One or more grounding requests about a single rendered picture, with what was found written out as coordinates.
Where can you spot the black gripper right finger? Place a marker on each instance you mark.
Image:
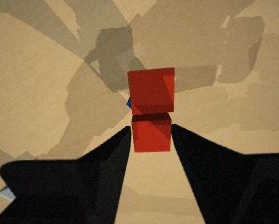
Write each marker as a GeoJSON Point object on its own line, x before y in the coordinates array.
{"type": "Point", "coordinates": [223, 181]}

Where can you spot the red cube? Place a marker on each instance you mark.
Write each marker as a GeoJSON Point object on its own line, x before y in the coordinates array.
{"type": "Point", "coordinates": [152, 90]}
{"type": "Point", "coordinates": [151, 132]}

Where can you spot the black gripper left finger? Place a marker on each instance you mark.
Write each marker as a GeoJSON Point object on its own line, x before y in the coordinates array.
{"type": "Point", "coordinates": [96, 178]}

